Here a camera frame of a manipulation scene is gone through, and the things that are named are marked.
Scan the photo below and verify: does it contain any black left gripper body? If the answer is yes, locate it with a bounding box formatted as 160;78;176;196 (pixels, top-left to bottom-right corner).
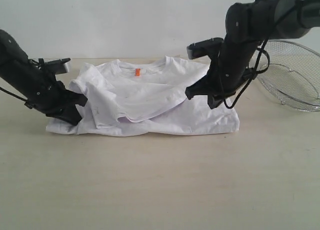
4;60;75;117

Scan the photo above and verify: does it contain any white t-shirt red print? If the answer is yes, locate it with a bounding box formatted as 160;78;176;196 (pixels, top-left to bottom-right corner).
46;56;240;137

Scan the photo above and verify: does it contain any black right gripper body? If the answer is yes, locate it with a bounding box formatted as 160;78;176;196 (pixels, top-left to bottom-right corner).
206;42;258;97

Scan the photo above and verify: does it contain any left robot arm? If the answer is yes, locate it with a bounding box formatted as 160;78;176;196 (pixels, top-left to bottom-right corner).
0;30;88;126

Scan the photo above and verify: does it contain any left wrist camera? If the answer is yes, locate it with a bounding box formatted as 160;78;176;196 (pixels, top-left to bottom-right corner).
38;58;71;75

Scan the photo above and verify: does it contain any wire mesh basket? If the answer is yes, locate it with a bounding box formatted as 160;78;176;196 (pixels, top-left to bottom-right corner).
257;40;320;112

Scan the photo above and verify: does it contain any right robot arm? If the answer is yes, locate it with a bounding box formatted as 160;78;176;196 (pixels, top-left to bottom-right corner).
185;0;320;109

